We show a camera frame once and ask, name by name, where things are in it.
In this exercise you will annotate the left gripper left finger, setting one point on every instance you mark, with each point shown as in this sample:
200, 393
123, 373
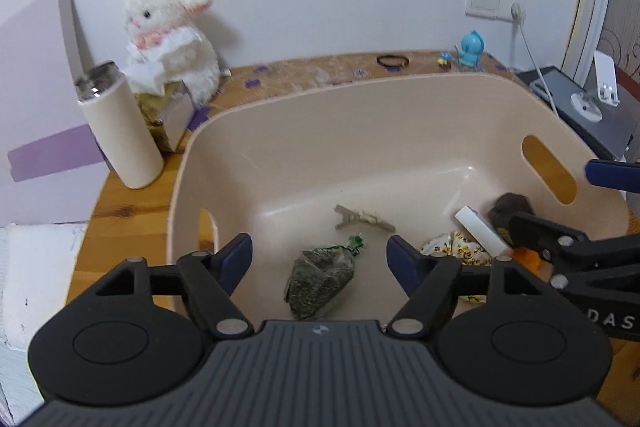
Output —
209, 280

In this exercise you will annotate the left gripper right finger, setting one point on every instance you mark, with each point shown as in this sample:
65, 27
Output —
430, 284

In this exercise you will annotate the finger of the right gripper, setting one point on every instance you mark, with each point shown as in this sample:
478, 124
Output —
600, 278
618, 175

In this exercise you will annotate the yellow floral white cloth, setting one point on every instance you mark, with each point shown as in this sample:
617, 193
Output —
458, 245

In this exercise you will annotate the orange plastic object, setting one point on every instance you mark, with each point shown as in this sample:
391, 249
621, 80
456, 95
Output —
532, 262

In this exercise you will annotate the white blue card box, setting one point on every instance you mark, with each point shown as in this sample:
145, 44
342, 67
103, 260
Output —
481, 230

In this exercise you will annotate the beige bear hair clip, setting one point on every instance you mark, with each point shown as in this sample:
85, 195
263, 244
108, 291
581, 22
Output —
360, 217

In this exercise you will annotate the green dried herb bag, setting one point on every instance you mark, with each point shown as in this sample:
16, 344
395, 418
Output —
318, 276

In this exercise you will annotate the black small carton box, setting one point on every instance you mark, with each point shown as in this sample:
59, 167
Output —
505, 207

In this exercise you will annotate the white phone stand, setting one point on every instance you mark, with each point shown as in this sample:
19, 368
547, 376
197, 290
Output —
587, 103

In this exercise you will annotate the beige plastic storage basket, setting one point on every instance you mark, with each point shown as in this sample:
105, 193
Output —
412, 150

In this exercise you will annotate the white bed sheet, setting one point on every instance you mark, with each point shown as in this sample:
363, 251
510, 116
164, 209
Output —
37, 264

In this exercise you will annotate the tissue box with tissue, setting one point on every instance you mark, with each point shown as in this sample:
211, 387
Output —
166, 105

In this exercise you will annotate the blue bird figurine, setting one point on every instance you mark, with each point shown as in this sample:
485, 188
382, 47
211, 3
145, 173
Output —
470, 49

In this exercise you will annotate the small mushroom figurine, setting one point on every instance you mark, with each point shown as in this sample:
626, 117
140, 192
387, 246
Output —
444, 60

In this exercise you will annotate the cream thermos bottle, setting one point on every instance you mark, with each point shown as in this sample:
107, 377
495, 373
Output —
113, 115

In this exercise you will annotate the white plush bunny toy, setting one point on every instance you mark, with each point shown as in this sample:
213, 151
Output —
165, 45

